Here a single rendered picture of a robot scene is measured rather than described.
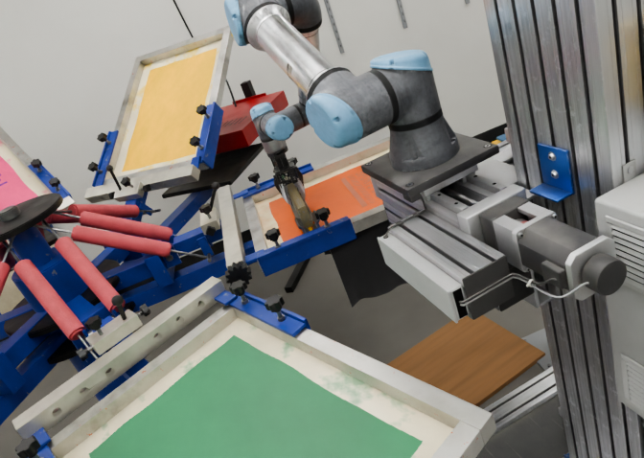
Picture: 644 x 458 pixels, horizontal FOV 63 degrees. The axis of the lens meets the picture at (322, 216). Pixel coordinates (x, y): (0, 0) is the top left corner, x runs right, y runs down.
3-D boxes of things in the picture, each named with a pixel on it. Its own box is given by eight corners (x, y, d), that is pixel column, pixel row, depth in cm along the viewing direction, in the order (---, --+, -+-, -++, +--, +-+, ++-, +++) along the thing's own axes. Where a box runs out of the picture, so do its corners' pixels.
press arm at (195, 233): (225, 230, 186) (219, 217, 183) (226, 237, 180) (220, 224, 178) (179, 249, 185) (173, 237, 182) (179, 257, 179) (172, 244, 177)
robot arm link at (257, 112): (252, 112, 162) (244, 109, 169) (265, 145, 167) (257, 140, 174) (275, 102, 164) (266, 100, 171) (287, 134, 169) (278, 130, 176)
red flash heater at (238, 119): (224, 124, 328) (217, 105, 323) (289, 106, 310) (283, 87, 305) (175, 166, 279) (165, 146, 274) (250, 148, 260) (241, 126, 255)
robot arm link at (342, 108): (401, 89, 100) (267, -32, 129) (333, 122, 96) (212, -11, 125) (398, 134, 109) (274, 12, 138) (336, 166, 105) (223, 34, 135)
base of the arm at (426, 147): (473, 148, 111) (464, 103, 107) (413, 178, 108) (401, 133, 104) (434, 135, 124) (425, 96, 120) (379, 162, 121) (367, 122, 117)
